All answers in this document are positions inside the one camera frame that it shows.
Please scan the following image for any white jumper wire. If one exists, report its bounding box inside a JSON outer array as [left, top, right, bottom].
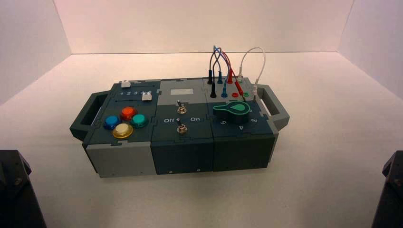
[[238, 47, 267, 104]]

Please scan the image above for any gray display screen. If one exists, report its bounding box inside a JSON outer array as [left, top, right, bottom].
[[170, 88, 194, 96]]

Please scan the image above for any green rotary selector knob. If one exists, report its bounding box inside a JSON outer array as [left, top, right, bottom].
[[212, 101, 251, 124]]

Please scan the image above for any gray and teal task box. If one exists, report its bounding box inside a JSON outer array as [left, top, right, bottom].
[[69, 76, 290, 179]]

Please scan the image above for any teal round push button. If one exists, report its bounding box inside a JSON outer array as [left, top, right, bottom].
[[129, 114, 149, 129]]

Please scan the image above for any orange round push button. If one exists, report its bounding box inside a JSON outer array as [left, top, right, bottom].
[[120, 106, 138, 121]]

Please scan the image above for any yellow round push button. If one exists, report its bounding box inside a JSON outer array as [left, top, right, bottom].
[[112, 123, 134, 139]]

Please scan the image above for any blue round push button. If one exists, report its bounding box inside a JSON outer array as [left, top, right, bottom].
[[103, 115, 122, 130]]

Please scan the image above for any black jumper wire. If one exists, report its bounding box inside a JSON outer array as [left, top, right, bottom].
[[207, 47, 223, 98]]

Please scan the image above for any blue jumper wire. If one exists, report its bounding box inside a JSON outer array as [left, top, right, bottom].
[[212, 45, 229, 98]]

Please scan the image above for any red jumper wire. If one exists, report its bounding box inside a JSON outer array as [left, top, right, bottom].
[[221, 51, 248, 102]]

